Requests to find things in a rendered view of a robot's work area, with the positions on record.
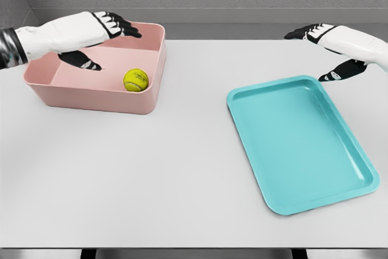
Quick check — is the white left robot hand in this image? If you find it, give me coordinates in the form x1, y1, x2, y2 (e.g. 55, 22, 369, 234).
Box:
44, 11, 142, 72

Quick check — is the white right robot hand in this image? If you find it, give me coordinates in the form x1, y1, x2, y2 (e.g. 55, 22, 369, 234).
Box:
283, 23, 388, 82

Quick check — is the yellow tennis ball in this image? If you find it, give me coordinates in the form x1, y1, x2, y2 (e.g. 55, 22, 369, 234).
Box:
122, 68, 150, 92

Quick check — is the pink plastic basket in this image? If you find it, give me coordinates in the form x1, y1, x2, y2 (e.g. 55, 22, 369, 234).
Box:
23, 21, 167, 115

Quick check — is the blue plastic tray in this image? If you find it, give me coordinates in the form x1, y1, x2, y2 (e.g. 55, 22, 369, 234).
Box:
226, 75, 381, 216

